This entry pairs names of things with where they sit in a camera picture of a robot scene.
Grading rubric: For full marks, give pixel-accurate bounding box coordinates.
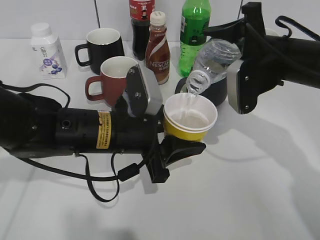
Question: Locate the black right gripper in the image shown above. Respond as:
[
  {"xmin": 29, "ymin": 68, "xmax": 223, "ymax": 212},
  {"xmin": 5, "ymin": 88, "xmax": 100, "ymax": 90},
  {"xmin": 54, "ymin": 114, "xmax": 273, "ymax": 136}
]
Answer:
[{"xmin": 203, "ymin": 1, "xmax": 266, "ymax": 60}]

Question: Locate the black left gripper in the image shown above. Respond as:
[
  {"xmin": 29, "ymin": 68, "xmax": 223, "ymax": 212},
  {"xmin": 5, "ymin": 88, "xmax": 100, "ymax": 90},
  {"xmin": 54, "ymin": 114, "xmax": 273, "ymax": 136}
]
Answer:
[{"xmin": 113, "ymin": 97, "xmax": 206, "ymax": 183}]

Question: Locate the yellow paper cup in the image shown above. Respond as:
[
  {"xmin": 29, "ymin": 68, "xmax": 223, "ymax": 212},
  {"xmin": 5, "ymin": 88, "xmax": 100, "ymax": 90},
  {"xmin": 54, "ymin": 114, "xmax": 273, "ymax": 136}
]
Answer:
[{"xmin": 163, "ymin": 93, "xmax": 218, "ymax": 142}]

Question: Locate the clear water bottle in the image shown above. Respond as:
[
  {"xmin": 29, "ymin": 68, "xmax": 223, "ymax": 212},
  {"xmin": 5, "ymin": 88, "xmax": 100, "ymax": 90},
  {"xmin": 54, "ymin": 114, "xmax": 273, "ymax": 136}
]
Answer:
[{"xmin": 185, "ymin": 38, "xmax": 242, "ymax": 95}]

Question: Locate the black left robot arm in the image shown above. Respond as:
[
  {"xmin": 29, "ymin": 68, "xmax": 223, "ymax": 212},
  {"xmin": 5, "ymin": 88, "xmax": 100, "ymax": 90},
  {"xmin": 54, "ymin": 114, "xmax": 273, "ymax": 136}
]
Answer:
[{"xmin": 0, "ymin": 84, "xmax": 206, "ymax": 183}]

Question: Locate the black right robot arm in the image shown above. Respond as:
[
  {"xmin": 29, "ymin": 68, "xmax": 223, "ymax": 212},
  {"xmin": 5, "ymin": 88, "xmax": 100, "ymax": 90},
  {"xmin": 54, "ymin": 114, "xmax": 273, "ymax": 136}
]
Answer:
[{"xmin": 204, "ymin": 1, "xmax": 320, "ymax": 93}]

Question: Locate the white ceramic mug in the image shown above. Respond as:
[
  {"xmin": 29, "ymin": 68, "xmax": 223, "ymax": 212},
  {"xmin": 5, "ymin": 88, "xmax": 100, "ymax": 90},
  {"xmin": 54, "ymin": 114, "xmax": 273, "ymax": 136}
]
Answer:
[{"xmin": 265, "ymin": 28, "xmax": 280, "ymax": 37}]

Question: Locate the green soda bottle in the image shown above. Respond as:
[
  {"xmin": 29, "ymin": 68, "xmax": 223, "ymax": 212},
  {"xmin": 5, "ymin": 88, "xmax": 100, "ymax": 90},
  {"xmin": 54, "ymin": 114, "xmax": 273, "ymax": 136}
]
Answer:
[{"xmin": 178, "ymin": 0, "xmax": 212, "ymax": 77}]

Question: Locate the dark grey ceramic mug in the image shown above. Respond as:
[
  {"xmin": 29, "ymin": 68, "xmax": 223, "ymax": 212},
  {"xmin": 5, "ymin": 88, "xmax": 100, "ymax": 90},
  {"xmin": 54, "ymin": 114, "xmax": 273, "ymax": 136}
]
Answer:
[{"xmin": 174, "ymin": 77, "xmax": 228, "ymax": 107}]

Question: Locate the brown Nescafe coffee bottle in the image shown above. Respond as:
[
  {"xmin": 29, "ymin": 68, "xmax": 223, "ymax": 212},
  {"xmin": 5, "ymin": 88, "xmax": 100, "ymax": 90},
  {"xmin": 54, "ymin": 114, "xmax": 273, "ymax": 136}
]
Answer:
[{"xmin": 145, "ymin": 11, "xmax": 171, "ymax": 85}]

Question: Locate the dark cola bottle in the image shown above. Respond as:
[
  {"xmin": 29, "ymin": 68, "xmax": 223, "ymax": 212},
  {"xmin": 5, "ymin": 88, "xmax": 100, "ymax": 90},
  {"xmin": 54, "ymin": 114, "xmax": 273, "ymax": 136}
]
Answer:
[{"xmin": 129, "ymin": 0, "xmax": 155, "ymax": 61}]

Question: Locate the dark red ceramic mug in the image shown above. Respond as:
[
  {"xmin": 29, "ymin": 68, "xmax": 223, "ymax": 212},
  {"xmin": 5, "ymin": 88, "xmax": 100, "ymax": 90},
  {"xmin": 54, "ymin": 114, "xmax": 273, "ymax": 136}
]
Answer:
[{"xmin": 85, "ymin": 56, "xmax": 138, "ymax": 107}]

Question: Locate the black ceramic mug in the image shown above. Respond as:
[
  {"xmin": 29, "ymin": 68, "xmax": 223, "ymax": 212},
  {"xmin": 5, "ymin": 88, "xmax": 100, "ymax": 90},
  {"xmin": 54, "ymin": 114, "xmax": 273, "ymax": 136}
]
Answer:
[{"xmin": 74, "ymin": 28, "xmax": 125, "ymax": 75}]

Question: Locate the white yogurt carton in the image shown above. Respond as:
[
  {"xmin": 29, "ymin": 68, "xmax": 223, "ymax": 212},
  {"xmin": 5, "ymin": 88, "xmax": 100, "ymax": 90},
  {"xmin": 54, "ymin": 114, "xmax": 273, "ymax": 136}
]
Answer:
[{"xmin": 30, "ymin": 22, "xmax": 68, "ymax": 80}]

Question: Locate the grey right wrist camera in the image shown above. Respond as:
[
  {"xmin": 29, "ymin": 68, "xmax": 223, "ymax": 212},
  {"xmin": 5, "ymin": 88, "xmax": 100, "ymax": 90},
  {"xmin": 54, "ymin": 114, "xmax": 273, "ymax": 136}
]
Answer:
[{"xmin": 226, "ymin": 59, "xmax": 258, "ymax": 115}]

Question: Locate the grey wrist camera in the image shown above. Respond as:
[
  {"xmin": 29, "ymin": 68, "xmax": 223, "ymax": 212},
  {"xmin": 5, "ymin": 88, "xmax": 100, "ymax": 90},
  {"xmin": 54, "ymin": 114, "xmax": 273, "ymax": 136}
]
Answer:
[
  {"xmin": 122, "ymin": 64, "xmax": 163, "ymax": 118},
  {"xmin": 226, "ymin": 59, "xmax": 258, "ymax": 115}
]

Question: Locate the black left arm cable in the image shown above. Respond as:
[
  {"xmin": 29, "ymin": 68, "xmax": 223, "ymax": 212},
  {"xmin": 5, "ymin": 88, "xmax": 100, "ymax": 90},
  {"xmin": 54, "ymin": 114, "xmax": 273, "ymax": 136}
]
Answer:
[{"xmin": 0, "ymin": 82, "xmax": 156, "ymax": 202}]

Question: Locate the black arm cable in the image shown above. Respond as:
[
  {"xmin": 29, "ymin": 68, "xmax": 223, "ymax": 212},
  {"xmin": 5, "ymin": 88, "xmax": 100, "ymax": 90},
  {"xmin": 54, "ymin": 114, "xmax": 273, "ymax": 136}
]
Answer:
[
  {"xmin": 236, "ymin": 0, "xmax": 320, "ymax": 56},
  {"xmin": 0, "ymin": 82, "xmax": 156, "ymax": 202}
]

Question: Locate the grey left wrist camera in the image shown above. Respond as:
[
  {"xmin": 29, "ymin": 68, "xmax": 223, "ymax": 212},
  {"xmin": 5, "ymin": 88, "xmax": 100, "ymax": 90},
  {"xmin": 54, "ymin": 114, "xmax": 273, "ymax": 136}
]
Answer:
[{"xmin": 122, "ymin": 64, "xmax": 163, "ymax": 118}]

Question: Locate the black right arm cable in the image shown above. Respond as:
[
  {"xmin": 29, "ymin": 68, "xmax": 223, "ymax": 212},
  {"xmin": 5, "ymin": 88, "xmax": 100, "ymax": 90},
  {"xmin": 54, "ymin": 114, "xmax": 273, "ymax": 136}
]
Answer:
[{"xmin": 236, "ymin": 0, "xmax": 320, "ymax": 56}]

